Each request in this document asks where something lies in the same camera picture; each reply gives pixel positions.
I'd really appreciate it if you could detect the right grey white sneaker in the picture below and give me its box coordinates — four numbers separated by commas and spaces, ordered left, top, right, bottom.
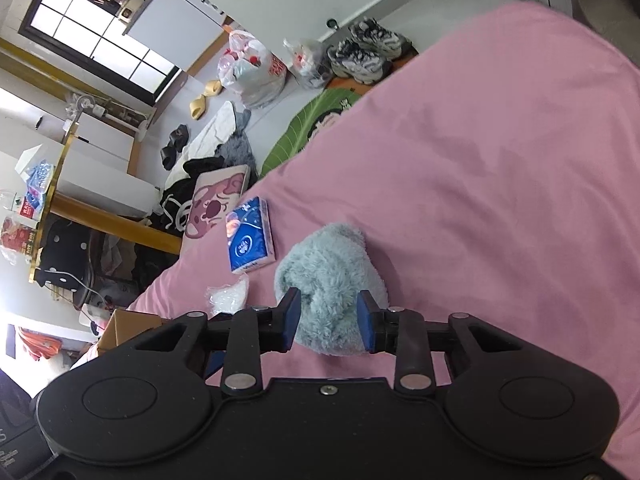
348, 18, 412, 61

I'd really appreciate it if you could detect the white charging cable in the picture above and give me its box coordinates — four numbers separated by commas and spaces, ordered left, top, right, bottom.
43, 268, 110, 311

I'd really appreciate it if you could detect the right yellow slipper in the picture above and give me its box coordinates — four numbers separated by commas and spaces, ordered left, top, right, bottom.
203, 79, 224, 98

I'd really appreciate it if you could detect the grey-blue fluffy plush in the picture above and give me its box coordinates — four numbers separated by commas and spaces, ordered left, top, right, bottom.
274, 223, 390, 356

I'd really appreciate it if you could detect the white tissue box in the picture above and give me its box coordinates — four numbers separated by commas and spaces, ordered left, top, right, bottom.
14, 143, 62, 182

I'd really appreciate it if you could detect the red snack bag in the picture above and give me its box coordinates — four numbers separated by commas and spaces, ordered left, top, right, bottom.
1, 217, 37, 266

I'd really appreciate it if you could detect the white towel on floor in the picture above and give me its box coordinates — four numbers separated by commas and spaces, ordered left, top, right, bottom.
164, 101, 236, 190

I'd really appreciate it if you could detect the blue white wipes pack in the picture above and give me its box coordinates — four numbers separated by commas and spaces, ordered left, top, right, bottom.
21, 160, 55, 211

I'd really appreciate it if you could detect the pink bed sheet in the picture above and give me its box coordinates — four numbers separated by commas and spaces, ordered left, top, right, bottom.
160, 3, 639, 479

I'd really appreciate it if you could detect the grey clothing on floor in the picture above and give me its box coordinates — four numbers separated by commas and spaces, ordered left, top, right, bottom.
215, 110, 258, 188

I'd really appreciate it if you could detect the white kitchen cabinet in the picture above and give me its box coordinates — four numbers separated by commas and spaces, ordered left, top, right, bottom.
125, 0, 233, 78

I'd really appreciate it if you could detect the grey white sneaker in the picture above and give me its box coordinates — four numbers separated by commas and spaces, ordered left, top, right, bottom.
348, 18, 412, 61
326, 39, 393, 86

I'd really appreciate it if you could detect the left yellow slipper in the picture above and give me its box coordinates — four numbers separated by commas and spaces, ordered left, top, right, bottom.
189, 94, 207, 120

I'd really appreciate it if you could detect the blue tissue pack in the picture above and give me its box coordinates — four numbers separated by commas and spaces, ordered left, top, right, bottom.
226, 196, 276, 274

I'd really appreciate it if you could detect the brown cardboard box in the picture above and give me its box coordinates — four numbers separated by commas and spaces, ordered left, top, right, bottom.
96, 309, 164, 356

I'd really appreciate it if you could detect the left grey white sneaker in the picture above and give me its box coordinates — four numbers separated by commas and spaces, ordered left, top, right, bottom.
326, 39, 393, 86

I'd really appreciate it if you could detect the clear plastic trash bag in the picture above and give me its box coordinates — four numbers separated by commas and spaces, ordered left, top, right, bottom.
283, 39, 333, 89

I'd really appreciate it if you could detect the yellow slipper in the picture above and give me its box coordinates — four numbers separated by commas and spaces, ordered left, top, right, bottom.
203, 79, 224, 98
189, 94, 207, 120

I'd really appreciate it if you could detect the orange garment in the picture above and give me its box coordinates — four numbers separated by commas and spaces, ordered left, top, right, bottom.
16, 327, 62, 361

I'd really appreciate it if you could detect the clear water bottle red label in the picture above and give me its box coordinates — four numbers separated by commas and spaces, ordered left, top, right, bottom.
1, 188, 43, 221

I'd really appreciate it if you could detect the black clothes pile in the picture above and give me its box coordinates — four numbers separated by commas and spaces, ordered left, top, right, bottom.
148, 156, 224, 237

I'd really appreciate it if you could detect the black-framed glass door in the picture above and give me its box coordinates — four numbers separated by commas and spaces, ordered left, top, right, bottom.
20, 0, 180, 105

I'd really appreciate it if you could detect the black polka dot bag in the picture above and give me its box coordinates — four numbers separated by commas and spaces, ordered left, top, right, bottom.
35, 219, 90, 292

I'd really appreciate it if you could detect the white crinkly plastic bag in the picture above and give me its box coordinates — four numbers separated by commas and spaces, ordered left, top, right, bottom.
205, 274, 250, 316

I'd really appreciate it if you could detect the round white gold-rimmed table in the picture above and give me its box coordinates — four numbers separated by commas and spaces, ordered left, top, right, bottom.
42, 122, 181, 255

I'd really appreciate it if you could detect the white red plastic shopping bag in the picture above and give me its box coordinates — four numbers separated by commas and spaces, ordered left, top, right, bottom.
217, 29, 288, 110

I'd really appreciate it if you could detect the pink bear cushion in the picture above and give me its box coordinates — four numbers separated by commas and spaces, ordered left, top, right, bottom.
183, 165, 250, 242

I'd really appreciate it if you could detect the green leaf cartoon rug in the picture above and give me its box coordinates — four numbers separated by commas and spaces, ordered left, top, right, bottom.
260, 77, 372, 178

